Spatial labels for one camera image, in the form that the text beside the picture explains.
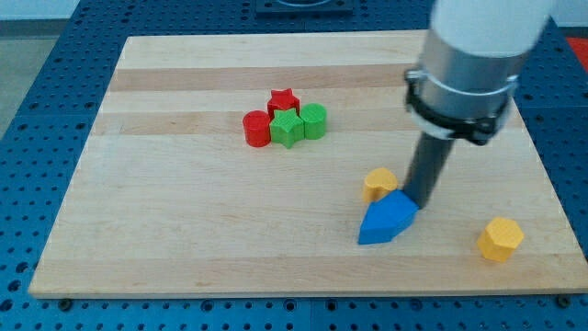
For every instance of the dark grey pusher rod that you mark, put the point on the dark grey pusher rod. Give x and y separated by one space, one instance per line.
429 158

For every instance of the blue triangle block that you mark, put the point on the blue triangle block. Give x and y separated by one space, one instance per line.
386 218

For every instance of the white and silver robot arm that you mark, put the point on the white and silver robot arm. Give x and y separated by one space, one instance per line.
462 85

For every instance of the light wooden board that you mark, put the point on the light wooden board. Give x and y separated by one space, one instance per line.
169 201

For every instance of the yellow heart block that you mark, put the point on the yellow heart block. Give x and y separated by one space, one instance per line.
378 184

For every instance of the yellow hexagon block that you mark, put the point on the yellow hexagon block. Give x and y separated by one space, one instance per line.
500 238

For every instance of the green cylinder block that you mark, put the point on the green cylinder block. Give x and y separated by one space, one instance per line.
314 117

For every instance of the green star block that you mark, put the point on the green star block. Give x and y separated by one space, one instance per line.
286 127

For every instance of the red star block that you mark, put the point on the red star block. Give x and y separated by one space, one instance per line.
282 100

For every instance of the red cylinder block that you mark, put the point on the red cylinder block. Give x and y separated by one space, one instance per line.
256 128

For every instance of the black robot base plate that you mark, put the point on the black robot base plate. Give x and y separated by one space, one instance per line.
287 7

